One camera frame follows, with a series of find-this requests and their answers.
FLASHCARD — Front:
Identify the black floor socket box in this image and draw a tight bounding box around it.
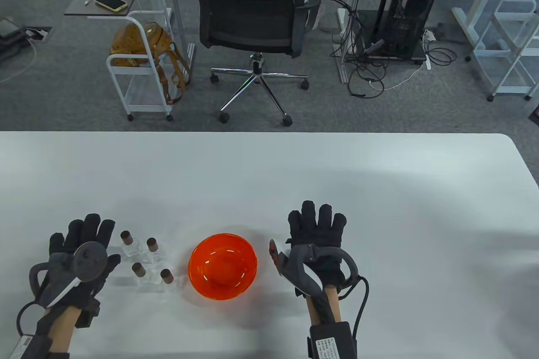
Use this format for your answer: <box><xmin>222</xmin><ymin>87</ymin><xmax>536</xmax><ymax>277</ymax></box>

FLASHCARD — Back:
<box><xmin>21</xmin><ymin>26</ymin><xmax>53</xmax><ymax>43</ymax></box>

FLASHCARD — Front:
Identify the brown leather backpack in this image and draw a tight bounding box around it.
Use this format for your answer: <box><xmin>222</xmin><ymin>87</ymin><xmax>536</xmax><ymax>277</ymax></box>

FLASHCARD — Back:
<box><xmin>109</xmin><ymin>21</ymin><xmax>192</xmax><ymax>106</ymax></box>

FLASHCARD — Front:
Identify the white cart with brown top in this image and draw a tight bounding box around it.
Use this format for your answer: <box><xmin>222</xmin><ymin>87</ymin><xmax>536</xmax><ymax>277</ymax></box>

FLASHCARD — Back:
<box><xmin>64</xmin><ymin>0</ymin><xmax>175</xmax><ymax>122</ymax></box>

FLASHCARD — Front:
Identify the white floor cable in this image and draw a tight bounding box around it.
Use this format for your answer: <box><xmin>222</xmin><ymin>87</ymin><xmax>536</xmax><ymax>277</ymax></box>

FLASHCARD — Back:
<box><xmin>0</xmin><ymin>37</ymin><xmax>38</xmax><ymax>84</ymax></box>

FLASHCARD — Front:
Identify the black left glove cable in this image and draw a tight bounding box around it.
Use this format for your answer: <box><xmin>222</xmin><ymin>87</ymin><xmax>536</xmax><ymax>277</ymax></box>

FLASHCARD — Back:
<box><xmin>17</xmin><ymin>302</ymin><xmax>47</xmax><ymax>338</ymax></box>

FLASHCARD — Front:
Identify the tangle of black cables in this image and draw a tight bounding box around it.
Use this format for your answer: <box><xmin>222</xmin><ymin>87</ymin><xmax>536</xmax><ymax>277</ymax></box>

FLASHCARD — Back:
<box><xmin>322</xmin><ymin>0</ymin><xmax>458</xmax><ymax>99</ymax></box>

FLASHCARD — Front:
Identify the black glove cable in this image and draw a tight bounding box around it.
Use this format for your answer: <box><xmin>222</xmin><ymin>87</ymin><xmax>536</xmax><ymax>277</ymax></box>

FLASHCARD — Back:
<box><xmin>17</xmin><ymin>302</ymin><xmax>47</xmax><ymax>338</ymax></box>
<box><xmin>339</xmin><ymin>277</ymin><xmax>369</xmax><ymax>336</ymax></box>

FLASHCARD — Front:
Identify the person's right hand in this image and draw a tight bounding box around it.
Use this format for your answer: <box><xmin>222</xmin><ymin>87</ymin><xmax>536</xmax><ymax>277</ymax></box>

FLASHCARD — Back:
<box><xmin>288</xmin><ymin>200</ymin><xmax>347</xmax><ymax>297</ymax></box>

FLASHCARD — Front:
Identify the clear glass perfume bottle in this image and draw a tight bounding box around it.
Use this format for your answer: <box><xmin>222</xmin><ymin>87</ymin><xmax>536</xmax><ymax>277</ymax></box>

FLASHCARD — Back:
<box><xmin>131</xmin><ymin>262</ymin><xmax>160</xmax><ymax>293</ymax></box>
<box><xmin>145</xmin><ymin>237</ymin><xmax>165</xmax><ymax>263</ymax></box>
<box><xmin>159</xmin><ymin>269</ymin><xmax>186</xmax><ymax>294</ymax></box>
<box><xmin>120</xmin><ymin>231</ymin><xmax>143</xmax><ymax>258</ymax></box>

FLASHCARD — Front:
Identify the white desk leg frame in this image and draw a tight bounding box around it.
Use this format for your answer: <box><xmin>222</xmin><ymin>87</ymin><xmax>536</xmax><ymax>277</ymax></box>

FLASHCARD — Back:
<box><xmin>333</xmin><ymin>0</ymin><xmax>371</xmax><ymax>84</ymax></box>

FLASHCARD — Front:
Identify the black mesh office chair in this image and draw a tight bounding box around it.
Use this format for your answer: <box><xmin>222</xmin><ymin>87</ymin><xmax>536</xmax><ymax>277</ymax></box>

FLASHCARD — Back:
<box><xmin>192</xmin><ymin>0</ymin><xmax>326</xmax><ymax>127</ymax></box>

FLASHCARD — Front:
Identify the black right forearm sensor pack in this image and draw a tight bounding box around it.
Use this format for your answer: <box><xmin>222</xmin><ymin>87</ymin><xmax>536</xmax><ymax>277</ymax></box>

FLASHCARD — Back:
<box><xmin>307</xmin><ymin>322</ymin><xmax>358</xmax><ymax>359</ymax></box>

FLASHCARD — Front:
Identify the black right glove cable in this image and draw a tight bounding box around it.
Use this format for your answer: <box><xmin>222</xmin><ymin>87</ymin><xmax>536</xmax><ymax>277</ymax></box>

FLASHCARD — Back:
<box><xmin>339</xmin><ymin>277</ymin><xmax>369</xmax><ymax>336</ymax></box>

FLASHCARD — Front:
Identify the dark grey hand controller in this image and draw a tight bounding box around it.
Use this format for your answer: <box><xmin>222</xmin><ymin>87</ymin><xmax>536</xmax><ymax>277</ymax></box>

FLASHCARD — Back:
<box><xmin>269</xmin><ymin>239</ymin><xmax>360</xmax><ymax>297</ymax></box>
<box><xmin>29</xmin><ymin>242</ymin><xmax>109</xmax><ymax>309</ymax></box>

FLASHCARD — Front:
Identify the thin white cable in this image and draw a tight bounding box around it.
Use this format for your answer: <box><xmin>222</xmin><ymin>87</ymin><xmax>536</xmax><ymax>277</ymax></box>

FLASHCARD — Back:
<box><xmin>369</xmin><ymin>62</ymin><xmax>427</xmax><ymax>91</ymax></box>

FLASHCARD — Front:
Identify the black left forearm sensor pack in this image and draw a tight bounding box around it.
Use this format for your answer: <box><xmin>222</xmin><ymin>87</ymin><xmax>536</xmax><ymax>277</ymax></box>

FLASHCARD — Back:
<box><xmin>8</xmin><ymin>334</ymin><xmax>53</xmax><ymax>359</ymax></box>

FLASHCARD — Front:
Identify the silver desk leg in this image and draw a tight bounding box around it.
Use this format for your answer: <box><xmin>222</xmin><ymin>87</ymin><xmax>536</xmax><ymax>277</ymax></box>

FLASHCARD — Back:
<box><xmin>164</xmin><ymin>0</ymin><xmax>197</xmax><ymax>74</ymax></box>

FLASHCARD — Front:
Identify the dark grey left hand controller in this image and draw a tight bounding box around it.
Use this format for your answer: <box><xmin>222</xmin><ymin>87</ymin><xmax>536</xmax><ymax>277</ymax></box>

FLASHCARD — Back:
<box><xmin>29</xmin><ymin>242</ymin><xmax>109</xmax><ymax>309</ymax></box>

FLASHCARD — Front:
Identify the smartphone in yellow case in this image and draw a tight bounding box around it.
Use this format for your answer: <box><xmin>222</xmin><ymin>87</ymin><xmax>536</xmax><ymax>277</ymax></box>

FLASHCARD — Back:
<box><xmin>93</xmin><ymin>0</ymin><xmax>128</xmax><ymax>13</ymax></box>

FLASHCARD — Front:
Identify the person's right forearm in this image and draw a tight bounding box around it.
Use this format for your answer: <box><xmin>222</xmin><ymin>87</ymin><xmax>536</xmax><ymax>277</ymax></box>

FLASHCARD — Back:
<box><xmin>306</xmin><ymin>285</ymin><xmax>342</xmax><ymax>328</ymax></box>

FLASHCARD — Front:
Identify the dark grey right hand controller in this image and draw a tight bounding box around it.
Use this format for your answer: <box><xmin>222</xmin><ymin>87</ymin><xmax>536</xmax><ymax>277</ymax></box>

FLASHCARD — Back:
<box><xmin>269</xmin><ymin>239</ymin><xmax>360</xmax><ymax>297</ymax></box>

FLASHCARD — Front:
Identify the black computer tower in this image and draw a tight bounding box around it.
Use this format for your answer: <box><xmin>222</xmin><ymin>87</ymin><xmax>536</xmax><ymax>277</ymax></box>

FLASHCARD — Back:
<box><xmin>387</xmin><ymin>0</ymin><xmax>443</xmax><ymax>58</ymax></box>

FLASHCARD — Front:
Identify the person's left hand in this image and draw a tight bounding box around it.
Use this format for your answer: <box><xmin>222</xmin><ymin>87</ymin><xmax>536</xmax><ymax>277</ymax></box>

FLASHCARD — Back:
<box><xmin>36</xmin><ymin>213</ymin><xmax>123</xmax><ymax>329</ymax></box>

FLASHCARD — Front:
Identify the person's left forearm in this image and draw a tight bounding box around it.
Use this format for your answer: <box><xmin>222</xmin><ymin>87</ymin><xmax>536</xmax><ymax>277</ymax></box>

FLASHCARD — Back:
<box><xmin>40</xmin><ymin>306</ymin><xmax>85</xmax><ymax>359</ymax></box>

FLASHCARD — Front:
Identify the white wire rolling cart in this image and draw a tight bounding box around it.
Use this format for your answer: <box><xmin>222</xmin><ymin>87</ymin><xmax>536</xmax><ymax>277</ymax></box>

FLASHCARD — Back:
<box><xmin>465</xmin><ymin>0</ymin><xmax>539</xmax><ymax>103</ymax></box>

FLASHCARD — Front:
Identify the orange translucent plastic bowl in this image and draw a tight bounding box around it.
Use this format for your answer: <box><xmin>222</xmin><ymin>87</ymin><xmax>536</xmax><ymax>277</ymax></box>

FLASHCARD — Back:
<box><xmin>188</xmin><ymin>233</ymin><xmax>258</xmax><ymax>301</ymax></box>

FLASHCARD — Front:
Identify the white power strip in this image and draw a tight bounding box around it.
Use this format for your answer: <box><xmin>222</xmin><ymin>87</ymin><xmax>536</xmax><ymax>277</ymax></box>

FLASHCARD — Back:
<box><xmin>422</xmin><ymin>29</ymin><xmax>433</xmax><ymax>70</ymax></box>

